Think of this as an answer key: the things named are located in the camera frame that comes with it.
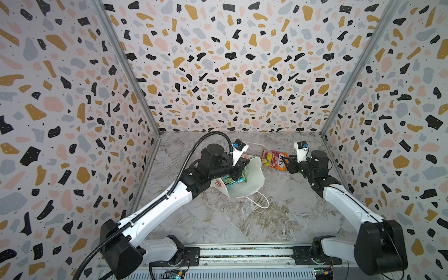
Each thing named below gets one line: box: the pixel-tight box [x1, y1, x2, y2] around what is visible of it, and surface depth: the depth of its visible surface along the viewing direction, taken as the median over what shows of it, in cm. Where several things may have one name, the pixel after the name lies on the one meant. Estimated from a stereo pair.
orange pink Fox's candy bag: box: [260, 148, 289, 172], surface depth 106 cm
